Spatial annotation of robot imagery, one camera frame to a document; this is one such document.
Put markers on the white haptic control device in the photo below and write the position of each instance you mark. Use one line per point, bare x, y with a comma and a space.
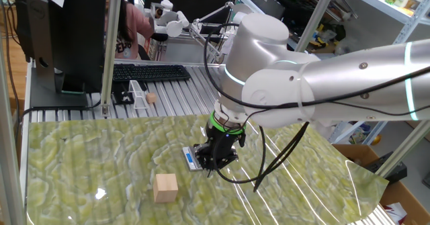
173, 25

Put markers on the aluminium frame post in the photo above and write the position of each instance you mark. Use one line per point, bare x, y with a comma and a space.
8, 151
315, 16
403, 151
111, 50

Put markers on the black electronic device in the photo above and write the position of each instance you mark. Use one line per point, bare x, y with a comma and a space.
386, 169

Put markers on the black computer monitor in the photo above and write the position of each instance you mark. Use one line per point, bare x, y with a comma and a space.
77, 33

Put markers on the yellow ball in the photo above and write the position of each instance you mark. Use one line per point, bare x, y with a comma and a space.
377, 139

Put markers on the red white paper pack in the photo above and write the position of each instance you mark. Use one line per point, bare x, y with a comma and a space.
396, 211

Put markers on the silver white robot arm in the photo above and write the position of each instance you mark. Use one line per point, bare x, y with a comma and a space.
268, 50

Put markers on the small wooden peg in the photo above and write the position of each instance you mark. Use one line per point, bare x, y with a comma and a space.
151, 98

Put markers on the silver digital pocket scale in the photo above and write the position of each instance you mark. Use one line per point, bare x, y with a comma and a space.
188, 158

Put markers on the black laptop case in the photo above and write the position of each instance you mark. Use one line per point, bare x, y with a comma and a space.
265, 3

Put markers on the black bracket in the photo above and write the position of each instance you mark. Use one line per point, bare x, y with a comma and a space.
122, 95

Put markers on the green marble pattern mat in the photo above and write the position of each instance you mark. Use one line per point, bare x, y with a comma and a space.
84, 168

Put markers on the light wooden cube block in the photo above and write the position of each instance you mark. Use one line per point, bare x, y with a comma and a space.
165, 188

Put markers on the yellow toy vehicle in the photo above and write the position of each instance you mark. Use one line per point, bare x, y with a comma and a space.
317, 43

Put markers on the brown cardboard box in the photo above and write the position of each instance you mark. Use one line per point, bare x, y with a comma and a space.
356, 152

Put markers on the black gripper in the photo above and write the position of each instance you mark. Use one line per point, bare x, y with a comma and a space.
223, 139

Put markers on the person in pink shirt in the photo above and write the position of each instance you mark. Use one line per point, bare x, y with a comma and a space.
134, 27

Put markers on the black keyboard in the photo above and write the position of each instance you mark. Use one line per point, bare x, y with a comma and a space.
151, 72

